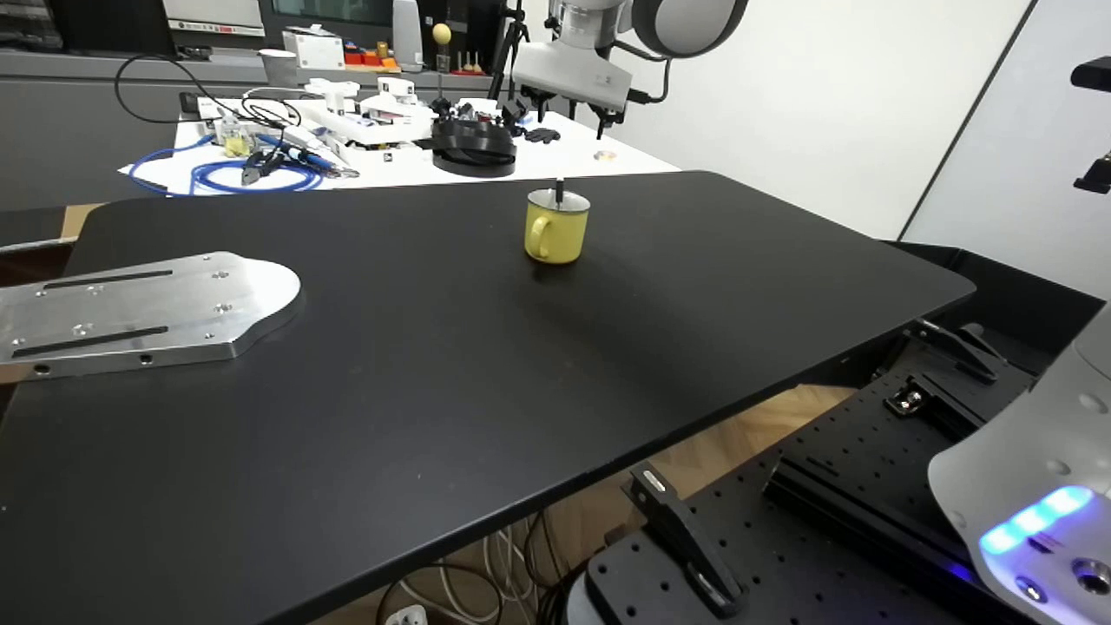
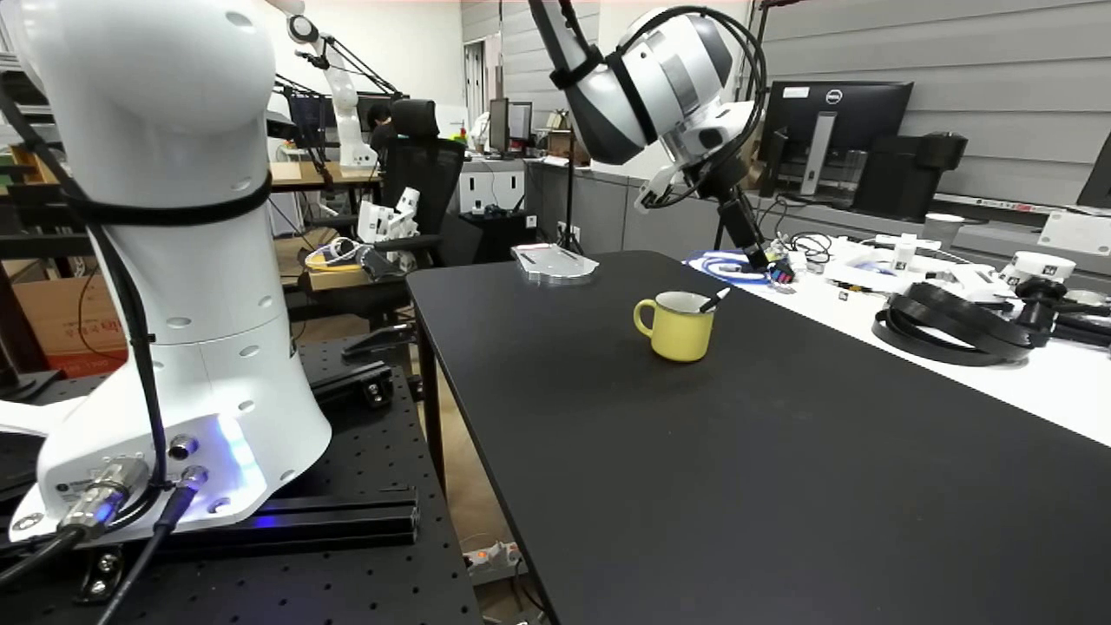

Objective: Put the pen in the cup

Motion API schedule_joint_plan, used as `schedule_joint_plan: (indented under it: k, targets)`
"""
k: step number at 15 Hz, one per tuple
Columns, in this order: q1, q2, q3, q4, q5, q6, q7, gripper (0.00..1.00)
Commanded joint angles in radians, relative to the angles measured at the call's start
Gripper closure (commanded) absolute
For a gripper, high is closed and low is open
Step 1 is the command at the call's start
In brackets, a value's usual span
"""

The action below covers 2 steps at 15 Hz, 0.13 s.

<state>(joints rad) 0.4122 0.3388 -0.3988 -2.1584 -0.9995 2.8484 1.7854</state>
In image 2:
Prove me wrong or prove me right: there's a small background monitor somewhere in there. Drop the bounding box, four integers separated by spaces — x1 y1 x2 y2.
354 93 441 148

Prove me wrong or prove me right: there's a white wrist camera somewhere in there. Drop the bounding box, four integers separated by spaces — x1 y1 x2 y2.
636 161 700 213

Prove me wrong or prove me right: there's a white drawer cabinet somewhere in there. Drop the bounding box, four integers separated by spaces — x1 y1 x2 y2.
457 156 532 219

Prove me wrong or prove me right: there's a black base power cable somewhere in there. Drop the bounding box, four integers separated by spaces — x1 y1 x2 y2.
93 478 205 625

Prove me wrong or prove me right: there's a black light stand pole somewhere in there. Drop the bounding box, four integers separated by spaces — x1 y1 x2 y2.
712 0 801 255

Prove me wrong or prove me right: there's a black device with cables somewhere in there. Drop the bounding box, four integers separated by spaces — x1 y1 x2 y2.
1011 270 1111 349

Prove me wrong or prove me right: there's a white toy robot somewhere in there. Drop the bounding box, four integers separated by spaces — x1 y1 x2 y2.
354 184 423 248

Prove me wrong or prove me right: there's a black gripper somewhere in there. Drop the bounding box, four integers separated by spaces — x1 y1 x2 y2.
693 144 774 276

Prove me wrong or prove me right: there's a black computer monitor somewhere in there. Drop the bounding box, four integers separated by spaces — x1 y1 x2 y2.
753 75 917 213

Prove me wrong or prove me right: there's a white plastic tray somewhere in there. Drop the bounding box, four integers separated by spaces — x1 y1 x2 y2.
511 239 603 288

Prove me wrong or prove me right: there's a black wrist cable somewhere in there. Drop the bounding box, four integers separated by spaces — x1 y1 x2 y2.
525 0 774 168

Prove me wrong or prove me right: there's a yellow enamel mug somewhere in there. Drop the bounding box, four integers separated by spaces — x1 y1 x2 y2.
628 288 724 369

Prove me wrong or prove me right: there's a wooden desk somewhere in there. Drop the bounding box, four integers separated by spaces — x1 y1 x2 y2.
269 161 387 195

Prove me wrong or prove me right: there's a black box-shaped device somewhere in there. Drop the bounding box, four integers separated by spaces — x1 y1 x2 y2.
857 128 973 226

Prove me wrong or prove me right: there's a gray partition cabinet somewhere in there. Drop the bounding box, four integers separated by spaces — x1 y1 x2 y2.
525 161 793 262

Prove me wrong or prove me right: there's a brown cardboard box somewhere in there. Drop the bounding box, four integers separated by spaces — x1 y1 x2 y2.
7 276 126 380

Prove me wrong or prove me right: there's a white paper clutter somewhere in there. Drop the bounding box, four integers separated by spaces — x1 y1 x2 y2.
797 228 1024 306

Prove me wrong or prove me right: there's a silver connector cable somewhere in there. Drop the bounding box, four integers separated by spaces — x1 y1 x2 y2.
0 478 137 592

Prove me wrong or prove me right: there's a black office chair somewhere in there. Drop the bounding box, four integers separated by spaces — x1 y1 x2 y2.
341 136 520 363

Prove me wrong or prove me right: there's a white background desk lamp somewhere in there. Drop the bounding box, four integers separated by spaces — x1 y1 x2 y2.
285 10 409 173

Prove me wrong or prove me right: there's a coiled black cable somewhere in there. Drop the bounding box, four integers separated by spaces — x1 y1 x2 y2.
873 278 1042 369

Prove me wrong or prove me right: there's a black perforated breadboard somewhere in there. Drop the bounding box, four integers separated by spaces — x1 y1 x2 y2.
0 343 487 625

